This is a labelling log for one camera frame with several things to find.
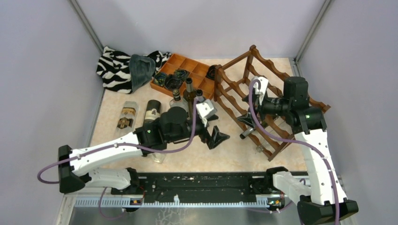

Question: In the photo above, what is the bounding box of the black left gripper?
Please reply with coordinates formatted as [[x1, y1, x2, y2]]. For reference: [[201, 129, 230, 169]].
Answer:
[[167, 113, 230, 148]]

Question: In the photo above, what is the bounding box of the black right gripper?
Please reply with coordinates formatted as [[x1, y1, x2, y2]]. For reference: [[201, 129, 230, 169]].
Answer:
[[235, 90, 291, 128]]

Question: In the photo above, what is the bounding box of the green wine bottle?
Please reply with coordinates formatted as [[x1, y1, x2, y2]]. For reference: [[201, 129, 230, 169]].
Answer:
[[239, 116, 293, 140]]

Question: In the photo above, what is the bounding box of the wooden wine rack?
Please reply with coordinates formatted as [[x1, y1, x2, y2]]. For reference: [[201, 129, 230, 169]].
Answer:
[[214, 45, 330, 161]]

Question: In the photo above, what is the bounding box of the dark wine bottle front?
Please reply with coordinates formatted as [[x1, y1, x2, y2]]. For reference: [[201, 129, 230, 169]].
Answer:
[[195, 89, 205, 104]]

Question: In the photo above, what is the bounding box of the dark wine bottle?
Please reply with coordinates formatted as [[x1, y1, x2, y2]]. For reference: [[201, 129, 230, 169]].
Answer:
[[143, 99, 162, 124], [195, 89, 205, 104], [183, 77, 196, 109]]

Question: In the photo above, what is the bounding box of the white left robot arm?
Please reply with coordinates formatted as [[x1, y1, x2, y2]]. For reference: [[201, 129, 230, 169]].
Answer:
[[58, 107, 230, 194]]

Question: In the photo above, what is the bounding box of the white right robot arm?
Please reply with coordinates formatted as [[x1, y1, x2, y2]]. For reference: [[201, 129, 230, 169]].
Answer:
[[238, 76, 359, 225]]

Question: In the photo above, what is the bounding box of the standing dark wine bottle back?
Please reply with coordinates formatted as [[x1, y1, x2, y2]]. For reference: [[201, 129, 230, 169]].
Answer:
[[183, 77, 196, 109]]

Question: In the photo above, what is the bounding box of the standing clear bottle black cap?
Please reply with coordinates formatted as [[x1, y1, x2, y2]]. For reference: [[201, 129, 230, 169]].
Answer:
[[169, 89, 189, 113]]

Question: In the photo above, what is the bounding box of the dark wine bottle lying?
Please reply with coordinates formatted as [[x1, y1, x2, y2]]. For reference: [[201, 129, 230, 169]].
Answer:
[[143, 99, 162, 124]]

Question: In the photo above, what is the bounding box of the small clear glass bottle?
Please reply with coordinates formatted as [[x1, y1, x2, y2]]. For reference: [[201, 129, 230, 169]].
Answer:
[[148, 153, 166, 164]]

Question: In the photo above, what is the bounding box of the clear liquor bottle gold label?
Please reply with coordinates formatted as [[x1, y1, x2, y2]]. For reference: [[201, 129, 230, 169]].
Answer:
[[113, 101, 139, 138]]

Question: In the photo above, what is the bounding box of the black rolled item right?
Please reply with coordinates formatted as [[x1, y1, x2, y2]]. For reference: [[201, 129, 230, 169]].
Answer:
[[206, 65, 217, 81]]

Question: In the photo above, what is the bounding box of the orange wooden compartment tray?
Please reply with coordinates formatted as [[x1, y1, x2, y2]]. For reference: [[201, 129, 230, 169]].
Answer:
[[150, 53, 214, 99]]

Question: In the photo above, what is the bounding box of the zebra striped cloth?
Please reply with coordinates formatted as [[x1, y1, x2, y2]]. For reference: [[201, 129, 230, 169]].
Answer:
[[96, 46, 172, 94]]

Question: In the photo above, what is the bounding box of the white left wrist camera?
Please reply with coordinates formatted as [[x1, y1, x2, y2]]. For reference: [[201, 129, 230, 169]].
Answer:
[[195, 99, 217, 127]]

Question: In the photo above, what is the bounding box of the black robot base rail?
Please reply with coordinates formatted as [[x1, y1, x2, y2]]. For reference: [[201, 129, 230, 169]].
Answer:
[[74, 171, 308, 209]]

